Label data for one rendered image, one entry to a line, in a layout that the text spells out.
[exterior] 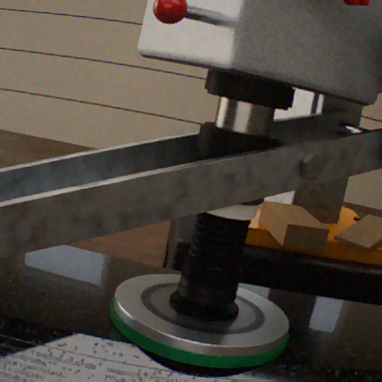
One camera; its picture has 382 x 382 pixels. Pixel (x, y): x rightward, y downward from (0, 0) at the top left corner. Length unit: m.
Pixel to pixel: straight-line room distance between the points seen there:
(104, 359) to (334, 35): 0.42
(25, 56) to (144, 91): 1.55
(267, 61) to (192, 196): 0.15
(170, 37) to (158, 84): 6.10
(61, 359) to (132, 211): 0.19
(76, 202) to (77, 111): 6.42
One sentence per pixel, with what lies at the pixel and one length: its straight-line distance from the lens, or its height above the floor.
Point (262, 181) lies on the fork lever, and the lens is 0.63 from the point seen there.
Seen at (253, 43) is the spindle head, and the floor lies 1.14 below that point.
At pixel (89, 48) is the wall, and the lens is 6.93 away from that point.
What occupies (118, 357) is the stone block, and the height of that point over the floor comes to 0.79.
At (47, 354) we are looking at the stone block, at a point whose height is 0.78.
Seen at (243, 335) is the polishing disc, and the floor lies 0.83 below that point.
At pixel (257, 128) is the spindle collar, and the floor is 1.05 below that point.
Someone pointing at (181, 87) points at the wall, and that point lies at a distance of 6.71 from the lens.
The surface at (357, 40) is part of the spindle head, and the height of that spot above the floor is 1.17.
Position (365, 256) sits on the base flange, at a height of 0.76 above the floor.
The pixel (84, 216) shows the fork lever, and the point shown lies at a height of 0.95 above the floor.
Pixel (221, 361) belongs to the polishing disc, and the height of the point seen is 0.81.
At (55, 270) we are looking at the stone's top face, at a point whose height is 0.80.
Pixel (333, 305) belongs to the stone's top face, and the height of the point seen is 0.80.
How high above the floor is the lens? 1.10
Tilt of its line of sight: 11 degrees down
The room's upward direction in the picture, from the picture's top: 11 degrees clockwise
